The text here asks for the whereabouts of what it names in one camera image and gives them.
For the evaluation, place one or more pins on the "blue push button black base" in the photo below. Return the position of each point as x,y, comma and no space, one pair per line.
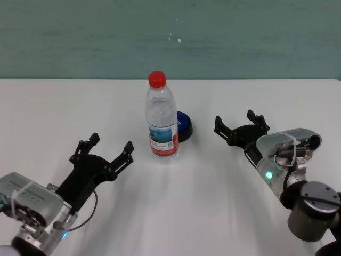
184,125

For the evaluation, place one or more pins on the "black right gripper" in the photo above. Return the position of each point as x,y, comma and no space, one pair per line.
245,134

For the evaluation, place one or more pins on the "white left camera zip tie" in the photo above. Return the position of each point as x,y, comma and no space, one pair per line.
22,190

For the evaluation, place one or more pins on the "white camera zip tie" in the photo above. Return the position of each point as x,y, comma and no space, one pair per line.
22,190
294,141

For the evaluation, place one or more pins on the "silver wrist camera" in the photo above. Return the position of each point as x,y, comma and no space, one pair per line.
306,134
37,196

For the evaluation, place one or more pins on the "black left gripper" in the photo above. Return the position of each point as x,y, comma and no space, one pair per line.
88,170

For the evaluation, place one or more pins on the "white right camera zip tie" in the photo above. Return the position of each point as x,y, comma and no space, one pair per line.
294,141

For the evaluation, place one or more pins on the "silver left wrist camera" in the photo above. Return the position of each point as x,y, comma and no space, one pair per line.
37,196

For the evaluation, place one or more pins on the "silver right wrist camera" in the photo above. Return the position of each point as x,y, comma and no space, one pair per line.
306,134

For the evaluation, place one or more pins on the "clear water bottle red cap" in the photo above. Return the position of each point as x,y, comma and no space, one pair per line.
161,128

